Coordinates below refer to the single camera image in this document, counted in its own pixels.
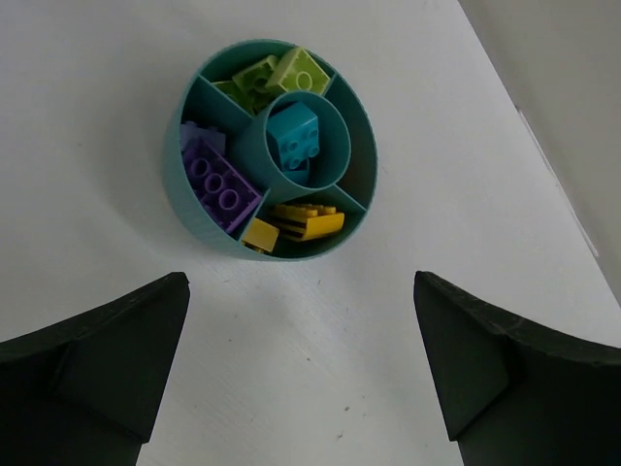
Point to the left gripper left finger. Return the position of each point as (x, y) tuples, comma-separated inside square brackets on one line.
[(87, 390)]

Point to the teal rounded lego brick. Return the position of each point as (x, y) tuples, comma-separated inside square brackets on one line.
[(299, 175)]

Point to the lime green lego brick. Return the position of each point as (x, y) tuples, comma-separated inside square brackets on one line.
[(249, 100)]

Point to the teal divided round container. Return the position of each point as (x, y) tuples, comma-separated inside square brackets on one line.
[(342, 175)]

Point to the lilac lego brick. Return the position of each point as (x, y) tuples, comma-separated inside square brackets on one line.
[(191, 133)]

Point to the teal square lego brick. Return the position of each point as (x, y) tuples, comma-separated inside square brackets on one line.
[(293, 136)]

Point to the yellow face lego brick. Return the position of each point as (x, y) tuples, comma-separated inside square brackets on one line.
[(260, 236)]

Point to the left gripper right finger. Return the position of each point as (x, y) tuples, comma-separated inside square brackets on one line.
[(513, 391)]

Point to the lime green curved brick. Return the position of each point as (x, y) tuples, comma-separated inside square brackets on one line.
[(252, 80)]

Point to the yellow curved lego brick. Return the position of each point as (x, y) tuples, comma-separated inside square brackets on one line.
[(306, 222)]

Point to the purple curved lego brick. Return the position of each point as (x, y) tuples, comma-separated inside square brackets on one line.
[(223, 192)]

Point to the lime green square brick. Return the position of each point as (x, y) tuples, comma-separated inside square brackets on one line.
[(299, 71)]

